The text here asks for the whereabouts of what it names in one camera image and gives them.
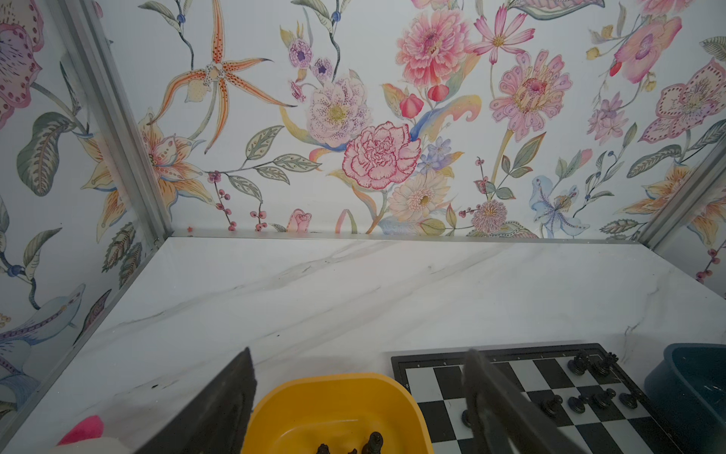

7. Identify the black pawn g7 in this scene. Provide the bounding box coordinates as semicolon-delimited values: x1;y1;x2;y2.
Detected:
589;388;617;412

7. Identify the black rook piece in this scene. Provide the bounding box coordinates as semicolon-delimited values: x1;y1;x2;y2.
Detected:
591;352;618;378

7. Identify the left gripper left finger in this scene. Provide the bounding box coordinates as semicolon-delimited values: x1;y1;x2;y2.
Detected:
137;349;257;454

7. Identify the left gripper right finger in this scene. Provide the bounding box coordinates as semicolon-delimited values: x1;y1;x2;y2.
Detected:
462;349;582;453

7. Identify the dark teal plastic tray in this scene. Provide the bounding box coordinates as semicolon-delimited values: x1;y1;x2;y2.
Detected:
645;344;725;453

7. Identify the black white chessboard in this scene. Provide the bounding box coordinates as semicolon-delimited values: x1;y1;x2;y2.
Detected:
391;344;684;453

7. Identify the black pawn h7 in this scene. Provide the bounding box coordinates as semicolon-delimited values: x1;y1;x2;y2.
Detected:
618;393;638;410

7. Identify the yellow plastic tray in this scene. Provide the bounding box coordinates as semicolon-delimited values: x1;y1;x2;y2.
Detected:
241;373;434;453

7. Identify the black knight piece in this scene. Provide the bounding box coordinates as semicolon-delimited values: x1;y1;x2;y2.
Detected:
567;351;590;376

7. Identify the colourful plush toy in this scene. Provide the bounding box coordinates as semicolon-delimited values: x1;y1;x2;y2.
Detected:
49;415;132;454

